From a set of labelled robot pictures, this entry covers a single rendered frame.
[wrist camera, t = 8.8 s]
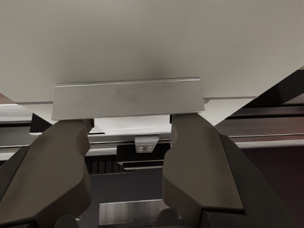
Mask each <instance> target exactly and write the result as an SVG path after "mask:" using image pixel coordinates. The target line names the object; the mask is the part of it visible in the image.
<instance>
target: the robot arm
mask: <svg viewBox="0 0 304 228"><path fill-rule="evenodd" d="M170 124H171V145H172V147H171V148H170V149H169V150H168V151H167V152H166V153H165V157H164V163H163V169H162V199H163V201H164V203H165V204H166V205H167V206H168V207H169V208H167V209H163V210H162V211H161V212H160V214H159V215H158V217H157V219H156V221H155V223H154V224H153V226H152V227H148V228H300V227H299V225H298V223H297V221H296V219H295V217H294V215H293V214H292V212H291V210H290V209H289V207H288V205H287V204H286V202H285V201H284V199H283V198H282V196H281V195H280V194H279V192H278V191H277V189H276V188H275V187H274V186H273V185H272V183H271V182H270V181H269V180H268V179H267V178H266V176H265V175H264V174H263V173H262V172H261V171H260V170H259V169H258V168H257V167H256V166H255V164H254V163H253V162H252V161H251V160H250V159H249V158H248V157H247V156H246V155H245V154H244V152H243V151H242V150H241V149H240V148H239V147H238V146H237V145H236V144H235V143H234V142H233V140H232V139H231V138H230V137H229V136H228V135H222V134H221V133H220V132H219V131H218V130H217V129H216V128H215V127H214V126H213V125H212V124H211V123H210V122H209V121H207V120H206V119H205V118H203V117H202V116H200V115H199V114H197V113H195V114H170ZM94 127H95V119H75V120H59V121H58V122H56V123H55V124H53V125H52V126H51V127H49V128H48V129H47V130H45V131H44V132H43V133H42V134H41V135H40V136H38V137H37V138H36V139H35V140H34V141H33V142H32V144H31V145H28V146H22V147H21V148H20V149H19V150H18V151H17V152H16V153H15V154H14V155H13V156H12V157H11V158H9V159H8V160H7V161H6V162H5V163H4V164H3V165H2V166H1V167H0V228H79V225H78V223H77V221H76V220H80V219H81V216H82V213H83V212H84V211H86V210H87V209H88V207H89V206H90V204H91V181H90V177H89V173H88V170H87V167H86V163H85V160H84V157H85V155H86V154H87V152H88V151H89V150H90V143H89V139H88V134H89V132H90V131H91V130H92V128H94ZM179 216H180V217H181V218H182V219H183V220H184V221H185V222H186V223H187V224H188V226H189V227H187V226H179Z"/></svg>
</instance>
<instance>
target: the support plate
mask: <svg viewBox="0 0 304 228"><path fill-rule="evenodd" d="M302 66H304V0H0V93H1V94H3V95H5V96H6V97H8V98H10V99H11V100H13V101H14V102H49V101H53V99H54V92H55V85H56V84H69V83H88V82H107V81H135V80H154V79H173V78H192V77H200V82H201V88H202V93H203V98H213V97H249V96H259V95H261V94H262V93H264V92H265V91H267V90H268V89H270V88H271V87H273V86H274V85H276V84H277V83H279V82H280V81H282V80H283V79H285V78H286V77H287V76H289V75H290V74H292V73H293V72H295V71H296V70H298V69H299V68H301V67H302ZM252 100H253V99H226V100H210V101H209V102H208V103H207V104H204V107H205V112H204V113H198V114H199V115H200V116H202V117H203V118H205V119H206V120H207V121H209V122H210V123H211V124H212V125H213V126H215V125H217V124H218V123H220V122H221V121H222V120H224V119H225V118H227V117H228V116H230V115H231V114H233V113H234V112H236V111H237V110H239V109H240V108H242V107H243V106H245V105H246V104H248V103H249V102H251V101H252ZM21 106H23V107H24V108H26V109H28V110H29V111H31V112H33V113H34V114H36V115H37V116H39V117H41V118H42V119H44V120H46V121H48V122H49V123H51V124H52V125H53V124H55V123H56V122H58V121H59V120H58V121H52V120H51V117H52V107H53V104H21Z"/></svg>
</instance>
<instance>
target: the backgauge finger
mask: <svg viewBox="0 0 304 228"><path fill-rule="evenodd" d="M134 139H135V144H131V145H117V163H118V164H120V165H122V166H123V168H124V169H125V170H132V169H149V168H162V167H163V163H164V157H165V153H166V152H167V151H168V150H169V149H170V148H171V145H170V143H157V142H158V140H159V134H142V135H134Z"/></svg>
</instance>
